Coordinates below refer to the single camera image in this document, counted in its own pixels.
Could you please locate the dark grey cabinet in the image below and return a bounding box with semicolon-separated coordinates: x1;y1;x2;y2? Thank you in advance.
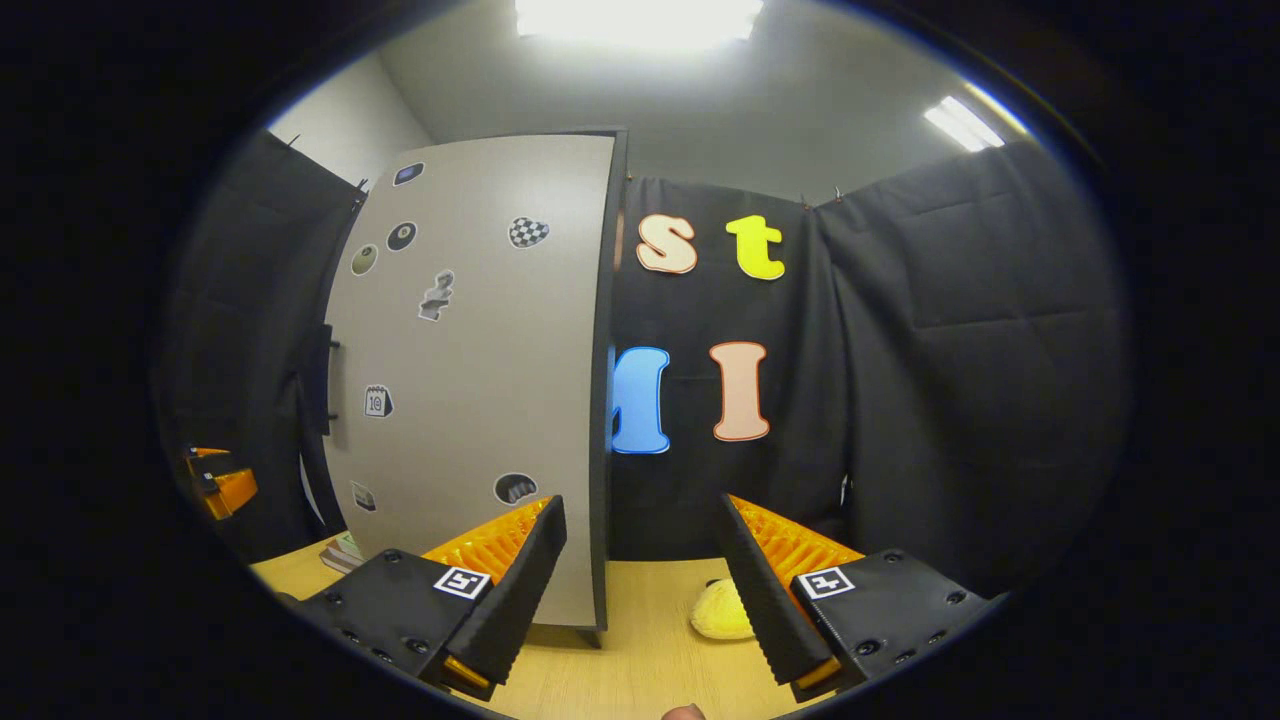
588;127;631;648

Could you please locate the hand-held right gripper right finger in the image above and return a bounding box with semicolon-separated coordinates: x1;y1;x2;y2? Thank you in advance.
715;493;1001;703

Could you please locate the black door handle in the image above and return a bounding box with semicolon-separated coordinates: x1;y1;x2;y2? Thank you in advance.
297;322;341;438

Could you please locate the large ceiling light panel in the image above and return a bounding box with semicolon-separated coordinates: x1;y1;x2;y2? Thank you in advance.
515;0;766;51

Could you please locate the light grey cabinet door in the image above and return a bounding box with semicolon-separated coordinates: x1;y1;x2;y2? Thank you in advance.
325;135;616;629

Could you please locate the narrow ceiling light panel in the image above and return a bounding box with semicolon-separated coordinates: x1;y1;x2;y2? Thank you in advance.
922;95;1006;153

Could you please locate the black backdrop cloth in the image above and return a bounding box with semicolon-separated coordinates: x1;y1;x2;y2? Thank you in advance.
155;130;1131;601

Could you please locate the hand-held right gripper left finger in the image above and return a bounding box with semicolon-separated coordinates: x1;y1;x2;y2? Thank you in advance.
290;495;569;701

